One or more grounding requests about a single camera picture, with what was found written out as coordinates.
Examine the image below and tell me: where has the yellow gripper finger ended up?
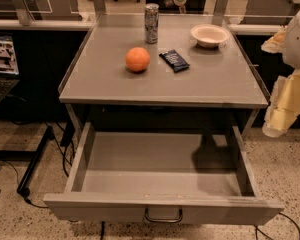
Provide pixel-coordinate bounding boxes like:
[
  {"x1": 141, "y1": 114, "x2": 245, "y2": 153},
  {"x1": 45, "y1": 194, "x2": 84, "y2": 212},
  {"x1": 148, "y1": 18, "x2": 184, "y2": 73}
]
[
  {"x1": 262, "y1": 69, "x2": 300, "y2": 138},
  {"x1": 261, "y1": 26, "x2": 286, "y2": 53}
]

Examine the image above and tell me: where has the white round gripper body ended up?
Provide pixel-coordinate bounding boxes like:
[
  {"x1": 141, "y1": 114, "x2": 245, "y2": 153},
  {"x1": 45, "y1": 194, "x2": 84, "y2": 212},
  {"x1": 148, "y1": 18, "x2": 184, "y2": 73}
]
[{"x1": 282, "y1": 10, "x2": 300, "y2": 69}]

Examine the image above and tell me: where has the orange fruit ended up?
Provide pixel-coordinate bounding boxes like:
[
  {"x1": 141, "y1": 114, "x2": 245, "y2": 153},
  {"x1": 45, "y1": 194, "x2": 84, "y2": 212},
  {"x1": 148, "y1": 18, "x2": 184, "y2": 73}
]
[{"x1": 125, "y1": 47, "x2": 150, "y2": 72}]

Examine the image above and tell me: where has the open grey top drawer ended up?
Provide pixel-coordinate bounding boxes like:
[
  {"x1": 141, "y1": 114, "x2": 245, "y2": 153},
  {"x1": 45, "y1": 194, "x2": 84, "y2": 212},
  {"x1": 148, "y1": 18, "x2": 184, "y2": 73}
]
[{"x1": 44, "y1": 124, "x2": 284, "y2": 225}]

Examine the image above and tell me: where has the white paper bowl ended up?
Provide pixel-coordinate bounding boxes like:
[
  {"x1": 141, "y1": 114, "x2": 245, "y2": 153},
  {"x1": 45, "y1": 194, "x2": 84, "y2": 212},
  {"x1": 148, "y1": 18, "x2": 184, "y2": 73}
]
[{"x1": 190, "y1": 24, "x2": 230, "y2": 48}]

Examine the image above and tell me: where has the grey metal cabinet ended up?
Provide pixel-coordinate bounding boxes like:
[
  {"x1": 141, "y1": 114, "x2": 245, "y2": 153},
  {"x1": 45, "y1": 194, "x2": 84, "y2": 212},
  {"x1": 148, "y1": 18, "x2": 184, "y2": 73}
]
[{"x1": 57, "y1": 13, "x2": 272, "y2": 142}]

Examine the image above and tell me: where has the dark blue snack packet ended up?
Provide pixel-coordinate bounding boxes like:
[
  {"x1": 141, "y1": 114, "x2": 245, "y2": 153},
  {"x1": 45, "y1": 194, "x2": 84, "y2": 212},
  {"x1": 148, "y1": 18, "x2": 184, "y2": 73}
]
[{"x1": 159, "y1": 50, "x2": 190, "y2": 73}]

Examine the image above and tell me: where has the silver drink can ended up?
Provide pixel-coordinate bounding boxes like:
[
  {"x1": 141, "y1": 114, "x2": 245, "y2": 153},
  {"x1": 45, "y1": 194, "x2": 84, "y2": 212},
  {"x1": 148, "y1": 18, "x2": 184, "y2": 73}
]
[{"x1": 144, "y1": 3, "x2": 159, "y2": 44}]

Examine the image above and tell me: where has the laptop computer on stand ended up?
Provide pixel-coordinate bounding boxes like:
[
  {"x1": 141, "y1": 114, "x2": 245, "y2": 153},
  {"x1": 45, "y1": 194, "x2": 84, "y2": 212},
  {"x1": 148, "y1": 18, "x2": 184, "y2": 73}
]
[{"x1": 0, "y1": 33, "x2": 20, "y2": 102}]

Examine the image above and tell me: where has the black stand leg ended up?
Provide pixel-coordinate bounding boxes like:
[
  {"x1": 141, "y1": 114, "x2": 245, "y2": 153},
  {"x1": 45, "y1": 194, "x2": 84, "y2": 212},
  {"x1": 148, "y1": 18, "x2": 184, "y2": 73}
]
[{"x1": 0, "y1": 126, "x2": 54, "y2": 198}]

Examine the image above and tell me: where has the black cable under drawer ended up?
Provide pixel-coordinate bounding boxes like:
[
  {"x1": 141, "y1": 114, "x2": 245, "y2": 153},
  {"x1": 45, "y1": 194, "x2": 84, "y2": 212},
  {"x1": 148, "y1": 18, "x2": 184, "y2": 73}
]
[{"x1": 253, "y1": 211, "x2": 300, "y2": 240}]

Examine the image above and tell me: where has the metal drawer handle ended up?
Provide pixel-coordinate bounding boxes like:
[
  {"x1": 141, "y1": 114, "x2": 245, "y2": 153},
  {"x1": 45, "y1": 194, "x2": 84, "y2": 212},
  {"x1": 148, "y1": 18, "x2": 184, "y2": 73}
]
[{"x1": 144, "y1": 208, "x2": 183, "y2": 224}]

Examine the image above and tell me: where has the black floor cable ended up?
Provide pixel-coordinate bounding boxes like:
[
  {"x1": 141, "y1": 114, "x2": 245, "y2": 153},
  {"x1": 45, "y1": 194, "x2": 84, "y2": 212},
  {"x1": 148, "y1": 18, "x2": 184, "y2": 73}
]
[{"x1": 0, "y1": 93, "x2": 78, "y2": 209}]

